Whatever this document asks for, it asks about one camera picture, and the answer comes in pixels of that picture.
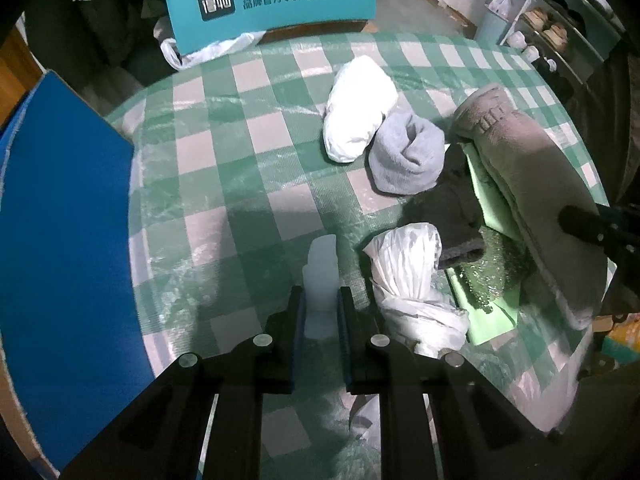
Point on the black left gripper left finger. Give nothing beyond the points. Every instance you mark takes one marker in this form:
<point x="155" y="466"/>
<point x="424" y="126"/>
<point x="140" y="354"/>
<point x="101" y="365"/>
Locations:
<point x="215" y="404"/>

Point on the blue cardboard box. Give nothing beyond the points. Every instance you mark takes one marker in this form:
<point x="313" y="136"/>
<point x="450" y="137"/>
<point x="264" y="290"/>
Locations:
<point x="69" y="325"/>

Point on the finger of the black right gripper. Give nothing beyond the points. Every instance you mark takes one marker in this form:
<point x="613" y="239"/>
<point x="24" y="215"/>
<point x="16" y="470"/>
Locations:
<point x="614" y="229"/>

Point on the teal printed box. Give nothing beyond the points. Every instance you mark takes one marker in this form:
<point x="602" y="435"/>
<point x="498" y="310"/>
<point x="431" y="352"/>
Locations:
<point x="272" y="7"/>

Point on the green scouring pad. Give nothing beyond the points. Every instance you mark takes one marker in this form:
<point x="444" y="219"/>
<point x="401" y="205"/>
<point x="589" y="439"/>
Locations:
<point x="502" y="267"/>

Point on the white shoe rack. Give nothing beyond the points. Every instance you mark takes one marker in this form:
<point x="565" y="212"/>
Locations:
<point x="565" y="40"/>

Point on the dark grey sock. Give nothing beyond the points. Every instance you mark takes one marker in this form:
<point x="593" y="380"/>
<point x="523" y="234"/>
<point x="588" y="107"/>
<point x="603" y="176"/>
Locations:
<point x="453" y="209"/>

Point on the white rolled sock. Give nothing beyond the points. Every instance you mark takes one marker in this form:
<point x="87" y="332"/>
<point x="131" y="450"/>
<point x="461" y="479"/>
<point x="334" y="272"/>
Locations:
<point x="361" y="97"/>

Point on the light green cloth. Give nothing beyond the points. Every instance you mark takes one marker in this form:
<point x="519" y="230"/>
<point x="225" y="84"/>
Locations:
<point x="497" y="216"/>

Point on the white knotted plastic bag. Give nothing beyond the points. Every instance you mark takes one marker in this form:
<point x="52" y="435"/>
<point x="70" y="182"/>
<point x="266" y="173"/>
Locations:
<point x="404" y="263"/>

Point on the grey rolled sock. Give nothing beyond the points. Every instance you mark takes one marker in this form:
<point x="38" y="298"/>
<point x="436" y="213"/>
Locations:
<point x="407" y="155"/>

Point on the dark hanging jacket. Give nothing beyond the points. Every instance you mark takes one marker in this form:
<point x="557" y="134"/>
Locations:
<point x="81" y="40"/>

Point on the beige grey towel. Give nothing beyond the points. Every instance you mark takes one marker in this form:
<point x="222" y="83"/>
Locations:
<point x="537" y="181"/>

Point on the green checkered tablecloth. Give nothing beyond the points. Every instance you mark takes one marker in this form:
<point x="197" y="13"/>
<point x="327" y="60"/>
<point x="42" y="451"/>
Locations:
<point x="230" y="185"/>

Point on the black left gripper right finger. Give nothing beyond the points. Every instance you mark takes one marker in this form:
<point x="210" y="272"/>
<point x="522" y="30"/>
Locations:
<point x="428" y="412"/>

